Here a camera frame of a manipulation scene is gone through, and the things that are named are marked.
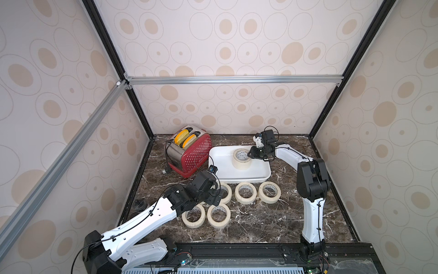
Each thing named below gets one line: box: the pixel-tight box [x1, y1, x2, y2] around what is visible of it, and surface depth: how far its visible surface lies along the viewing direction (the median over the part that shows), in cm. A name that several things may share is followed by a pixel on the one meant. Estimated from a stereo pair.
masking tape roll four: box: [258, 180, 282, 204], surface depth 93 cm
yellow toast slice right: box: [181, 133, 197, 149], surface depth 91 cm
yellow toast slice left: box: [173, 129, 190, 145], surface depth 93 cm
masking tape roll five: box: [220, 182, 233, 205], surface depth 91 cm
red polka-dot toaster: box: [164, 125, 213, 178], surface depth 95 cm
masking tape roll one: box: [181, 203, 206, 229], surface depth 82 cm
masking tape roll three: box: [234, 182, 258, 205], surface depth 94 cm
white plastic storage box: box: [208, 145, 243, 184], surface depth 108 cm
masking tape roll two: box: [232, 148, 252, 171], surface depth 104 cm
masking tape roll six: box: [207, 203, 231, 229], surface depth 85 cm
